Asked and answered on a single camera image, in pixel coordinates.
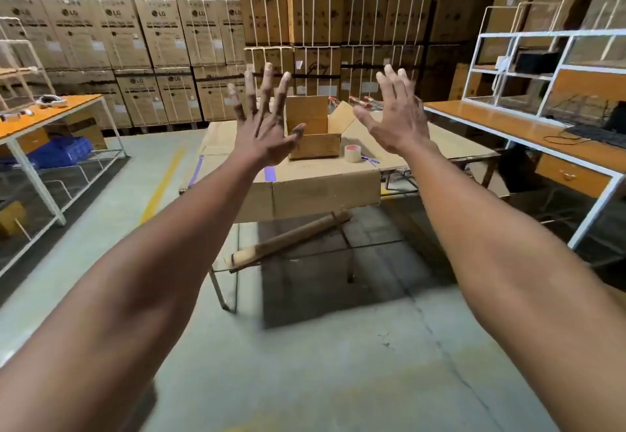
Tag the brown carton with black print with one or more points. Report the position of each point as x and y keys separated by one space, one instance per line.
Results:
x=83 y=128

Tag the brown cardboard box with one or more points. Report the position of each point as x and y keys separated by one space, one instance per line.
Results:
x=313 y=145

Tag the blue plastic crate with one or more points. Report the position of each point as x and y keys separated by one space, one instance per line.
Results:
x=58 y=152

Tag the white metal shelf rack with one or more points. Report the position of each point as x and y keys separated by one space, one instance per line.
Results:
x=538 y=33

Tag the person's left forearm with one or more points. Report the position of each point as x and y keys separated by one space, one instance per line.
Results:
x=146 y=299

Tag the person's right hand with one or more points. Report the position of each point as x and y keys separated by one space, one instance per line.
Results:
x=401 y=123

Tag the brown cardboard tube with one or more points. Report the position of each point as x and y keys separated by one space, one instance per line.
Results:
x=293 y=238

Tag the black keyboard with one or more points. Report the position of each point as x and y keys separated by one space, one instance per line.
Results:
x=596 y=135

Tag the black box on shelf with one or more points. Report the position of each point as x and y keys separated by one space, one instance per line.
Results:
x=535 y=62

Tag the white device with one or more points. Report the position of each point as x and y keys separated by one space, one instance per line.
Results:
x=49 y=101

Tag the stack of plain brown cartons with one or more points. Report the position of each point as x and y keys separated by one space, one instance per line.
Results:
x=464 y=1

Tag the orange side workbench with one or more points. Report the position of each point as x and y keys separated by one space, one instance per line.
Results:
x=49 y=113

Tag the clear tape roll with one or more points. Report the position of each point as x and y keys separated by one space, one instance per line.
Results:
x=352 y=157

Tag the metal table frame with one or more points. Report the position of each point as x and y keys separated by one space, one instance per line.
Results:
x=350 y=265

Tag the stack of printed brown cartons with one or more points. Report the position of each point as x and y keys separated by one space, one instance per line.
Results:
x=122 y=30

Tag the person's right forearm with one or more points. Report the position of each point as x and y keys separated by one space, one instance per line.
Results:
x=513 y=275

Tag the orange workbench with white frame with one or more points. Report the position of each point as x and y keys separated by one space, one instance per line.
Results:
x=513 y=128

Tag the person's left hand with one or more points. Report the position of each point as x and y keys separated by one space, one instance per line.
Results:
x=261 y=138

